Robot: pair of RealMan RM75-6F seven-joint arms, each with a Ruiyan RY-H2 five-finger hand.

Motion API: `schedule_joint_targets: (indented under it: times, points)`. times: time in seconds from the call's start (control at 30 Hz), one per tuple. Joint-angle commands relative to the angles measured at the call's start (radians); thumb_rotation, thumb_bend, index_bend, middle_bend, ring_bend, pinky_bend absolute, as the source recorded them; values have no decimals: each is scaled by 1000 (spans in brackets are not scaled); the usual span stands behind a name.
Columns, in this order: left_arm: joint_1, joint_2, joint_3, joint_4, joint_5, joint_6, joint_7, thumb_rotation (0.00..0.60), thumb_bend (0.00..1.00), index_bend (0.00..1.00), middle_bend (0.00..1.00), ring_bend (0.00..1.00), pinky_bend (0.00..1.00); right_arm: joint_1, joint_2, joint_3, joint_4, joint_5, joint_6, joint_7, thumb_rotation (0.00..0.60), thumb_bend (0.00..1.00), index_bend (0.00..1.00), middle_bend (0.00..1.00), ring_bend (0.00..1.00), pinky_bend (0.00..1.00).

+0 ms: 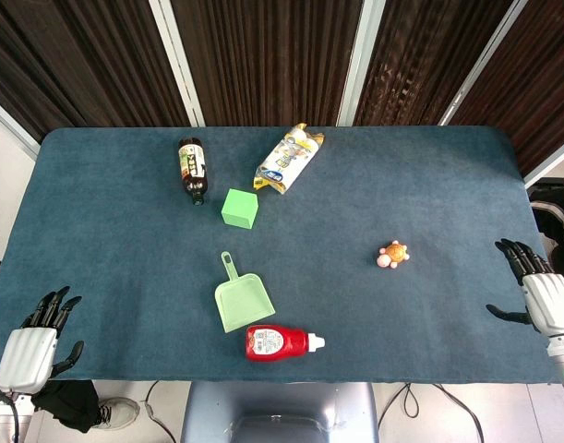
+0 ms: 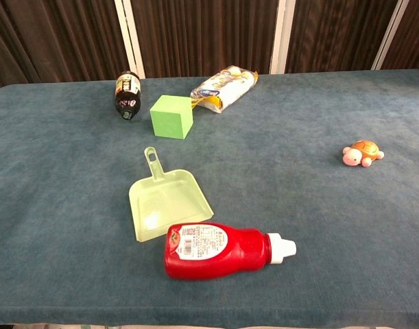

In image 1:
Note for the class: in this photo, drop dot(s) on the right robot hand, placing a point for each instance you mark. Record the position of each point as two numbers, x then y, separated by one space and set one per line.
547 302

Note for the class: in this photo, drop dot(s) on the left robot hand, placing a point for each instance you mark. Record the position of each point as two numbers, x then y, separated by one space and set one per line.
25 360

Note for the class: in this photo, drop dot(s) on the orange pink turtle toy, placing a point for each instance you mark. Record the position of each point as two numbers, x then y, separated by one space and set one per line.
393 255

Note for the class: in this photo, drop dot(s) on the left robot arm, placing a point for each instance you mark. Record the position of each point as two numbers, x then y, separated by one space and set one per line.
0 417

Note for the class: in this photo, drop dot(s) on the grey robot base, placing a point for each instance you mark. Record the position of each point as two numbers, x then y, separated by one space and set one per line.
281 413

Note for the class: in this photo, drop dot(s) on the red bottle white cap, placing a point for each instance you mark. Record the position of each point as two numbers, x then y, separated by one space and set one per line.
277 342

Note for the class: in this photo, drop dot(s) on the black trouser leg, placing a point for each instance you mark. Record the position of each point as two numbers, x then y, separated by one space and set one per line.
69 403

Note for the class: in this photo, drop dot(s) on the black chair with jacket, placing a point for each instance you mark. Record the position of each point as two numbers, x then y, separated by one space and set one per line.
558 221

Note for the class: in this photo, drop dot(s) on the white sneaker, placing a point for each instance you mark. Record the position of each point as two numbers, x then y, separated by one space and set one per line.
120 412

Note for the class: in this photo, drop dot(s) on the green plastic dustpan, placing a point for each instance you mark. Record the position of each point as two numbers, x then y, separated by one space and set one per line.
242 297

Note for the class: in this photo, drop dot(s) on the blue table cloth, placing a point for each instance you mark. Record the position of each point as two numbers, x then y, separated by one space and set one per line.
309 258

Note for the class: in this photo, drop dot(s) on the dark brown drink bottle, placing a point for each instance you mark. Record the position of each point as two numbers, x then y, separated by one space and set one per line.
192 170

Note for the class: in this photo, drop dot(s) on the green cube block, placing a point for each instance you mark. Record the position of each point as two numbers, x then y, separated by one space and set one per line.
238 208

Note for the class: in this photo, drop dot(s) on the yellow white snack bag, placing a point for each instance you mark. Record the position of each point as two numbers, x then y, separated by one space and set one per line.
287 158

